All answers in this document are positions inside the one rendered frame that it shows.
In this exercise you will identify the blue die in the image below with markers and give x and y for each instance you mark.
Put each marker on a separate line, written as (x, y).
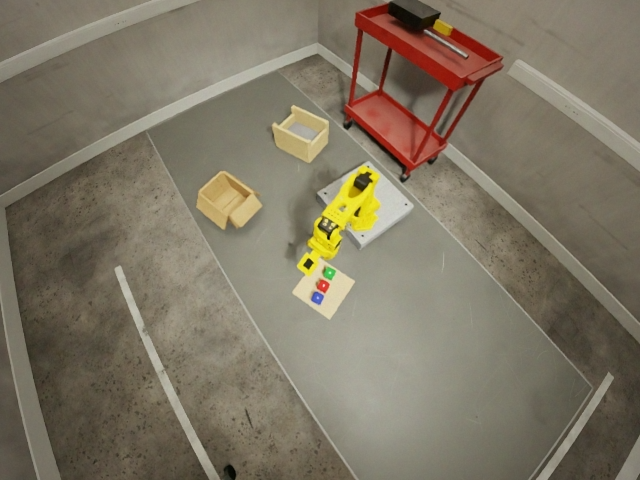
(317, 298)

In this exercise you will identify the green die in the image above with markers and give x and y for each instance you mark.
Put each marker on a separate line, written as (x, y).
(329, 273)

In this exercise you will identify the beige flat mat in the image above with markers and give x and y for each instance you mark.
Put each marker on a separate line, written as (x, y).
(339, 287)

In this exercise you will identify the red die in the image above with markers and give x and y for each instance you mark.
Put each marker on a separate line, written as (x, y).
(323, 286)

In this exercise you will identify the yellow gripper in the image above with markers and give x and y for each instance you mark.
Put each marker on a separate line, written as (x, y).
(309, 261)

